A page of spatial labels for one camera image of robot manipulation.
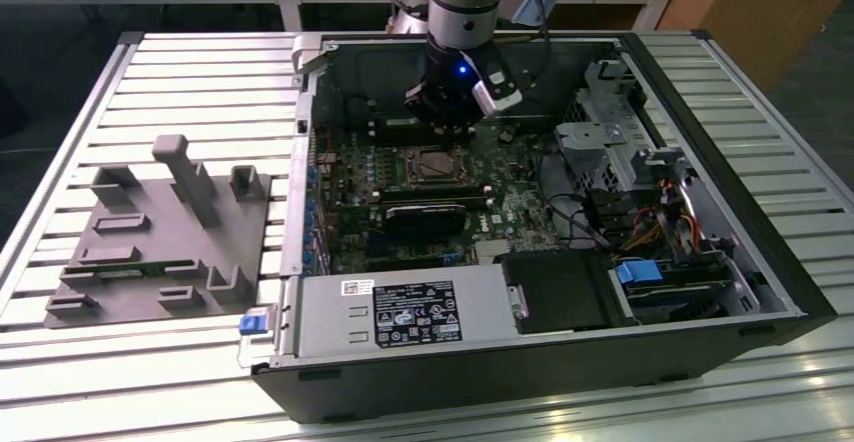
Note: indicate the silver CPU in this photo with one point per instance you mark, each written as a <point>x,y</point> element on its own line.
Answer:
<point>434,166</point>

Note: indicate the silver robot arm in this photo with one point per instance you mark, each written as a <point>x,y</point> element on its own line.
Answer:
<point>464,2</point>

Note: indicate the CPU socket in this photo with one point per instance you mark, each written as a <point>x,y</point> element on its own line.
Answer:
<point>405,182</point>

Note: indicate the black RAM slot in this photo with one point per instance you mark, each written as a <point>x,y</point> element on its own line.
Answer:
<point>434,200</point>
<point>434,192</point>

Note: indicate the metal drive cage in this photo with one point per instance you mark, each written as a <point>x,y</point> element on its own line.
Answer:
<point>601,137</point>

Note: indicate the green motherboard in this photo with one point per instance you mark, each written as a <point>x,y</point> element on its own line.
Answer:
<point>521,212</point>

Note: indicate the graphics card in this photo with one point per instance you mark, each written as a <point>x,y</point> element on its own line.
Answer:
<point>428,224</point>

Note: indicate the silver chipset heatsink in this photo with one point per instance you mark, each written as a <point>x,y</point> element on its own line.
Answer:
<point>489,252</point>

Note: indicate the black bay shroud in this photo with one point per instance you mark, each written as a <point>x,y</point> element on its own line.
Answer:
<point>561,287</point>

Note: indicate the blue disk carrier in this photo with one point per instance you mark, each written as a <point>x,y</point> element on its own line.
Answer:
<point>637,272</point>

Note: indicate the grey power supply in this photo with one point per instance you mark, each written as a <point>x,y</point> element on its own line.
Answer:
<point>321,322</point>

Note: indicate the wooden cabinet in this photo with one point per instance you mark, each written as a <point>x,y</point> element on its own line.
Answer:
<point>768,12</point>

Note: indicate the disk bay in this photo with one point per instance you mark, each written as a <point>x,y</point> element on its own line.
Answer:
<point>668,302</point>

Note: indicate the grey parts rack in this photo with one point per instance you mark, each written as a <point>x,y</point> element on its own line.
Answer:
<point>167,262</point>

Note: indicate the blue case latch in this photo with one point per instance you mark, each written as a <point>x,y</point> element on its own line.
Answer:
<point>253,324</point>

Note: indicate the black PC case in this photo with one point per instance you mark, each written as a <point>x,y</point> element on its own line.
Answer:
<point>468,382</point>

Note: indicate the green RAM stick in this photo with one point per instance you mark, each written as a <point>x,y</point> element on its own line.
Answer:
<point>121,275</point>

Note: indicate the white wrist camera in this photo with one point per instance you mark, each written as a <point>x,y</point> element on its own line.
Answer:
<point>497,87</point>

